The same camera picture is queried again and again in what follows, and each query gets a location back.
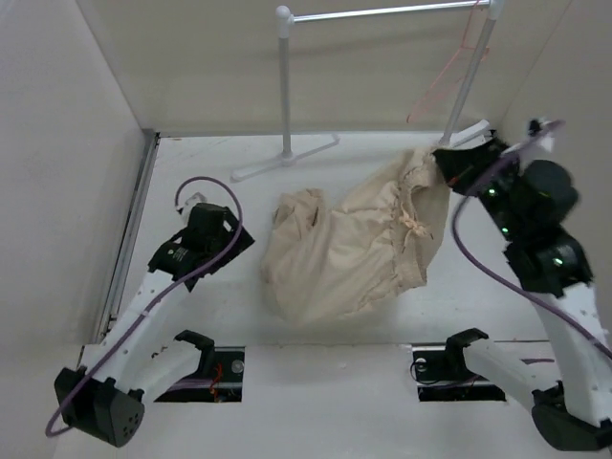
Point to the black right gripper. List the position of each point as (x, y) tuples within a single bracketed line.
[(461, 165)]

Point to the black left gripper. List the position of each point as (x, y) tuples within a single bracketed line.
[(244, 243)]

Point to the beige cargo trousers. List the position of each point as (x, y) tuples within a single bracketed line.
[(326, 263)]

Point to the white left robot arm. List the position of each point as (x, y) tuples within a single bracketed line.
[(107, 395)]

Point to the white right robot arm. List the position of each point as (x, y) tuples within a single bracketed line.
[(528, 204)]

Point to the white clothes rack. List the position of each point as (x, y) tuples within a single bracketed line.
[(364, 69)]

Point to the pink wire hanger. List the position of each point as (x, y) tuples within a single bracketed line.
[(448, 78)]

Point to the aluminium left table rail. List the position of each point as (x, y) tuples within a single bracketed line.
[(112, 300)]

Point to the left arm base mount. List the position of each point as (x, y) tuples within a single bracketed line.
[(221, 382)]

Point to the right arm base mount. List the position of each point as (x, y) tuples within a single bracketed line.
[(438, 382)]

